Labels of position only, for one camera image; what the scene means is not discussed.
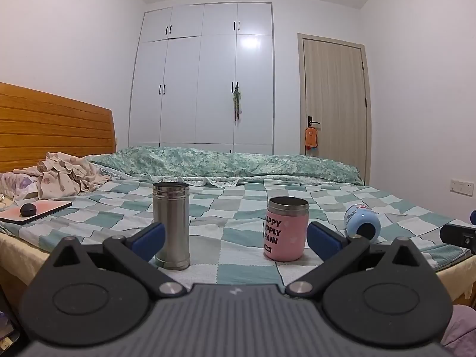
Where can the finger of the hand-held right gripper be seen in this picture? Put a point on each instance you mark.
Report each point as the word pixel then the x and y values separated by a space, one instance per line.
pixel 459 237

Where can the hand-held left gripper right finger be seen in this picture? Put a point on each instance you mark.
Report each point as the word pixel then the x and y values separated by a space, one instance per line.
pixel 322 239

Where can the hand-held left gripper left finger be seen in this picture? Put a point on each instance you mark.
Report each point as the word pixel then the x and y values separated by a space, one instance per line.
pixel 148 238

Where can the blue cup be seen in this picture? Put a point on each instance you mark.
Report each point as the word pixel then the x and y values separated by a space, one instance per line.
pixel 362 224

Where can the tall steel cup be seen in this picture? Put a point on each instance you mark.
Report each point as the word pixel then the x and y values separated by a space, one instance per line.
pixel 171 227

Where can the pink cup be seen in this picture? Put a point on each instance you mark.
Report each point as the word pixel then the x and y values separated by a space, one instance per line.
pixel 285 236

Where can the checkered bed sheet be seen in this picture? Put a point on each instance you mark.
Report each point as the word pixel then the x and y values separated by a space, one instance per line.
pixel 238 208

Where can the pink cloth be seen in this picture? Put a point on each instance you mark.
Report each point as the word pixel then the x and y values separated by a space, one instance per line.
pixel 461 333

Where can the orange hanging ornament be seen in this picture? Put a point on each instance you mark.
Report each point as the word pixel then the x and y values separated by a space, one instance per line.
pixel 311 137

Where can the pink flat tablet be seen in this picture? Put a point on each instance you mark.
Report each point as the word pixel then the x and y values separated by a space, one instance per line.
pixel 48 208

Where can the pile of beige clothes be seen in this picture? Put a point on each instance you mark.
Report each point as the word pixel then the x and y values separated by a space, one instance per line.
pixel 61 178

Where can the green floral quilt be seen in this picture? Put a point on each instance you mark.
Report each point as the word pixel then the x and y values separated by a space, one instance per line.
pixel 230 163

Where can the black round object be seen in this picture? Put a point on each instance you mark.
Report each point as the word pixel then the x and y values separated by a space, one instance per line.
pixel 28 210

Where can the beige mattress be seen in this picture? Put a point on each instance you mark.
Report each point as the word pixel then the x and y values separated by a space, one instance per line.
pixel 22 247

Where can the beige wooden door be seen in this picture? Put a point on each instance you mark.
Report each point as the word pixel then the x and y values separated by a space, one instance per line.
pixel 334 111

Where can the purple floral pillow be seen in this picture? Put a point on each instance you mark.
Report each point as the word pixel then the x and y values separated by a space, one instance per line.
pixel 16 186

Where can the wooden headboard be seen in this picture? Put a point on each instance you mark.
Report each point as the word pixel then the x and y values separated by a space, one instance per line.
pixel 55 130

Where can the green hanging ornament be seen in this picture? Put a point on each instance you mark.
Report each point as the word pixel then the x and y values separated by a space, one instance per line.
pixel 237 98

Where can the white wardrobe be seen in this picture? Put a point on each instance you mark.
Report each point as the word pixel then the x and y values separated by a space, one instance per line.
pixel 208 81

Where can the white wall socket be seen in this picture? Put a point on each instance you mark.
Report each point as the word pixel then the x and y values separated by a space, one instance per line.
pixel 462 186

